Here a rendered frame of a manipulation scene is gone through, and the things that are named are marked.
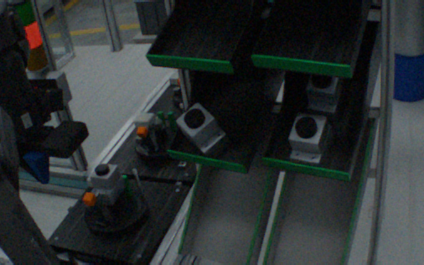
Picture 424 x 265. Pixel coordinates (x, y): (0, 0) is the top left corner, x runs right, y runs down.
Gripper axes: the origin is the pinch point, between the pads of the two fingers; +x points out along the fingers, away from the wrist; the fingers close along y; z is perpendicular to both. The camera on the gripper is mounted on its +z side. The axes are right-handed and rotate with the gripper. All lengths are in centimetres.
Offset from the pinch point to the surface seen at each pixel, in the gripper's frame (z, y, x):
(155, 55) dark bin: 12.0, -16.7, -11.4
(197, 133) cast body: 11.2, -21.1, 0.4
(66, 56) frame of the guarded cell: 117, 87, 37
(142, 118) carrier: 54, 15, 26
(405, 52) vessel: 93, -54, 23
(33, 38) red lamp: 30.4, 21.9, -7.6
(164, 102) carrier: 66, 14, 29
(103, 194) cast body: 16.7, 4.1, 20.2
